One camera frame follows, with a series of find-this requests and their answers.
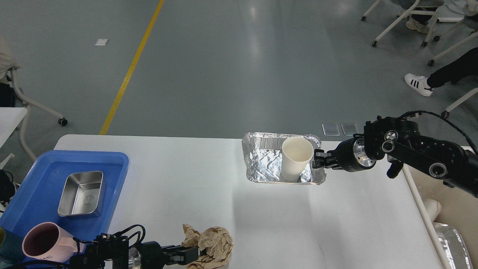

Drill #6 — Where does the seated person beige top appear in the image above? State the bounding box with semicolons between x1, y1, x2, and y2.
0;35;21;109

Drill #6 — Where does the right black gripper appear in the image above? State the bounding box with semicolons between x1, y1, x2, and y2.
312;137;376;172

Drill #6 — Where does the aluminium foil tray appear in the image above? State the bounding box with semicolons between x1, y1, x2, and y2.
241;132;326;185

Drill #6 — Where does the white striped sneaker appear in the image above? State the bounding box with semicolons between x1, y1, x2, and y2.
404;73;434;97

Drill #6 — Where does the white chair at left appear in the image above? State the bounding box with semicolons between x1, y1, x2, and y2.
9;67;68;162

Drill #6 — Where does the floor socket plate left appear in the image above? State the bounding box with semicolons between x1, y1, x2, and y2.
322;123;341;136

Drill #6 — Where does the beige plastic bin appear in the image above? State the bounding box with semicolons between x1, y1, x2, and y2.
403;165;478;269

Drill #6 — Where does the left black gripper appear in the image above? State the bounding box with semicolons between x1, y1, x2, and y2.
129;241;201;269

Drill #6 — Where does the blue plastic tray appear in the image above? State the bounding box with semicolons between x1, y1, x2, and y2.
1;150;129;240

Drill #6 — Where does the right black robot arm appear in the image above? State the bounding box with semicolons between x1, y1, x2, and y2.
312;110;478;197

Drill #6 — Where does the white chair base right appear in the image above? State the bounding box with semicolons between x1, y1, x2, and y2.
427;31;478;118

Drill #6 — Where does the white side table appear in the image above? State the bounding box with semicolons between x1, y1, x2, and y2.
0;107;35;160

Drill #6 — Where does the brown paper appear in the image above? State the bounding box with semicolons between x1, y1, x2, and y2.
181;224;233;269

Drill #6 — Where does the white paper cup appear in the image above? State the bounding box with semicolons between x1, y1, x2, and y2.
280;136;314;183

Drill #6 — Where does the seated person's dark leg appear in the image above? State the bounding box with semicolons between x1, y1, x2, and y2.
426;47;478;89

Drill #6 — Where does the foil tray in bin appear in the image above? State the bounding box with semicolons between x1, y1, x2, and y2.
432;222;473;269

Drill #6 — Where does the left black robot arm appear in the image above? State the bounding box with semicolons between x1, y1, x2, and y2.
1;222;200;269

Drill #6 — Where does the pink plastic mug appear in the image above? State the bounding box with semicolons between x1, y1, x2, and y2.
22;222;85;263

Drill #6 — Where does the black cable bundle left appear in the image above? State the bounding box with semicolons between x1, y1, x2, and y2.
0;169;16;206

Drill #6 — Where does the stainless steel rectangular tin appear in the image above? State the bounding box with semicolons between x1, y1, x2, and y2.
58;170;106;218

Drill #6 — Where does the white office chair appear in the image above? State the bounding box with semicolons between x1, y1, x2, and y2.
372;0;444;47

